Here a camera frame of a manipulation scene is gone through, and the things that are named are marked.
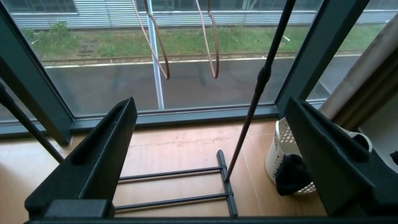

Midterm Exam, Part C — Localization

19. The beige curtain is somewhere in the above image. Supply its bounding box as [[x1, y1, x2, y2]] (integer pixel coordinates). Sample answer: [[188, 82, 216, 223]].
[[318, 15, 398, 131]]

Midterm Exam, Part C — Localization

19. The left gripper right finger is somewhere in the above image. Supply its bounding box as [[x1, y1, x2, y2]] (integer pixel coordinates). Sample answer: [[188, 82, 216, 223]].
[[284, 95, 398, 217]]

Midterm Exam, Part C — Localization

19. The black clothes rack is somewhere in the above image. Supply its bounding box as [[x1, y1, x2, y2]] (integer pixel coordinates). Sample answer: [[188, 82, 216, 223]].
[[0, 0, 297, 218]]

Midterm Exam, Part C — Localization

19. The black garment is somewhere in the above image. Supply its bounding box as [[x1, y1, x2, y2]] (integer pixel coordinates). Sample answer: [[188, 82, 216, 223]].
[[275, 154, 313, 197]]

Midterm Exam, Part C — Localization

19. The window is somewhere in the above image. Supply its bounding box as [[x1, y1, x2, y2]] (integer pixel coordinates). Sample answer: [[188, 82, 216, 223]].
[[0, 0, 398, 146]]

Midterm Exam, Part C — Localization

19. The pink clothes hanger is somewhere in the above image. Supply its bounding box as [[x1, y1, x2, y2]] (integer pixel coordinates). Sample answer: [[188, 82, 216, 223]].
[[132, 0, 171, 80], [195, 0, 221, 80]]

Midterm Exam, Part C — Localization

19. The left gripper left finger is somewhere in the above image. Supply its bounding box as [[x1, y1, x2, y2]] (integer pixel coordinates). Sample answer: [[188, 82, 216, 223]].
[[24, 96, 138, 218]]

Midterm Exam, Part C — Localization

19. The white laundry basket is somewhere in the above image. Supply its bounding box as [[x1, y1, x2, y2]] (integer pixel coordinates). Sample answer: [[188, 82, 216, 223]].
[[265, 117, 373, 196]]

